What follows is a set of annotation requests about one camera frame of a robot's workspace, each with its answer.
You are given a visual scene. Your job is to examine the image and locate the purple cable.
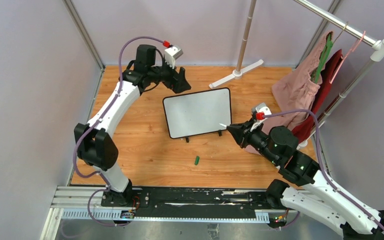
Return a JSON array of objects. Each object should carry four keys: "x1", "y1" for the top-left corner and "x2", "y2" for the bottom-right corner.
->
[
  {"x1": 59, "y1": 36, "x2": 171, "y2": 239},
  {"x1": 256, "y1": 109, "x2": 384, "y2": 240}
]

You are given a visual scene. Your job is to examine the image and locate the pink clothes hanger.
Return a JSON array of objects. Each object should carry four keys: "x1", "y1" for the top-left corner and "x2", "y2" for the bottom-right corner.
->
[{"x1": 329, "y1": 30, "x2": 366, "y2": 84}]

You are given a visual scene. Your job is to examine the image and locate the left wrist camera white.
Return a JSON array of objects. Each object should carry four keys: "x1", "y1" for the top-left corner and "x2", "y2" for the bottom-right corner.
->
[{"x1": 162, "y1": 41, "x2": 183, "y2": 69}]

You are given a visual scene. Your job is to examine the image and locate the pink garment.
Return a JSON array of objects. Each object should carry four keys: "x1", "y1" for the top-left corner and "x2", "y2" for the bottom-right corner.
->
[{"x1": 244, "y1": 31, "x2": 334, "y2": 156}]

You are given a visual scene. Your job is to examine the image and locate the metal clothes rack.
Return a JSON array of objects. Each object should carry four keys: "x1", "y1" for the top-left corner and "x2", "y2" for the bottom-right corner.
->
[{"x1": 208, "y1": 0, "x2": 384, "y2": 148}]

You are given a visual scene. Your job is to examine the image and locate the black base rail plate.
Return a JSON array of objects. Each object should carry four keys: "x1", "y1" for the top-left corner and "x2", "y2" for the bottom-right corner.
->
[{"x1": 50, "y1": 185, "x2": 349, "y2": 229}]

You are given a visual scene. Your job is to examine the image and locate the green clothes hanger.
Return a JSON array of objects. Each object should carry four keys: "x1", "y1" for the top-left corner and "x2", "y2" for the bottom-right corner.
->
[{"x1": 311, "y1": 31, "x2": 334, "y2": 84}]

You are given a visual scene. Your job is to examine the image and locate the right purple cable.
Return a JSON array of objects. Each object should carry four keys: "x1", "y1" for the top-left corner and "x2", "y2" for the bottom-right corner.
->
[{"x1": 256, "y1": 109, "x2": 384, "y2": 240}]

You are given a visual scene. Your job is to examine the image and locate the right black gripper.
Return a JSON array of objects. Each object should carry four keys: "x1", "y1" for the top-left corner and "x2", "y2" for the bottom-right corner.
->
[{"x1": 227, "y1": 117, "x2": 280, "y2": 165}]

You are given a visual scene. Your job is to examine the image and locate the dark red garment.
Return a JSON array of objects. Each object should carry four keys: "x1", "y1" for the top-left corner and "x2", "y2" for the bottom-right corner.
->
[{"x1": 292, "y1": 49, "x2": 343, "y2": 143}]

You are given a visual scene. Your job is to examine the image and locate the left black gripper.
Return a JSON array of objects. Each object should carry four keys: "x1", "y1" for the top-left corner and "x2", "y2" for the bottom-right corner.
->
[{"x1": 147, "y1": 56, "x2": 191, "y2": 94}]

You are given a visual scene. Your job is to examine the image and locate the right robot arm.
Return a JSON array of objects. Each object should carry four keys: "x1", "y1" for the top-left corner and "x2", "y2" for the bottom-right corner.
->
[{"x1": 226, "y1": 120, "x2": 384, "y2": 240}]

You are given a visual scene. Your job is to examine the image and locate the green marker cap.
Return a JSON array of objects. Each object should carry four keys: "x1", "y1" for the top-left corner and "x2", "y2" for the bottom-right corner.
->
[{"x1": 194, "y1": 156, "x2": 200, "y2": 166}]

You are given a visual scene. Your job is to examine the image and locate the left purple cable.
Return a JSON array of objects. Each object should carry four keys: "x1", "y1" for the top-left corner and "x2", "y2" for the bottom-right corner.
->
[{"x1": 59, "y1": 36, "x2": 171, "y2": 239}]

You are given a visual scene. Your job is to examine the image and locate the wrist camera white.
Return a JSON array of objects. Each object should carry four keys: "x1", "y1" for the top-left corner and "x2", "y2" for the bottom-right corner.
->
[
  {"x1": 250, "y1": 102, "x2": 272, "y2": 132},
  {"x1": 162, "y1": 41, "x2": 183, "y2": 69}
]

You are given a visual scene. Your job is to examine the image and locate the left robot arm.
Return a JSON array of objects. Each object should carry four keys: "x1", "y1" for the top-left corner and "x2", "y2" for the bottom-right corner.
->
[{"x1": 74, "y1": 43, "x2": 191, "y2": 207}]

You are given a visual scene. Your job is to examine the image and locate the small whiteboard black frame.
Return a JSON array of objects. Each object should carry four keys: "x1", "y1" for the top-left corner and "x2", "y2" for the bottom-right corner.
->
[{"x1": 162, "y1": 87, "x2": 232, "y2": 139}]

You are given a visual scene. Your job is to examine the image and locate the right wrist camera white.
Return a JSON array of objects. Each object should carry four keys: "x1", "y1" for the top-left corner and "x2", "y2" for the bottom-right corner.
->
[{"x1": 250, "y1": 102, "x2": 272, "y2": 132}]

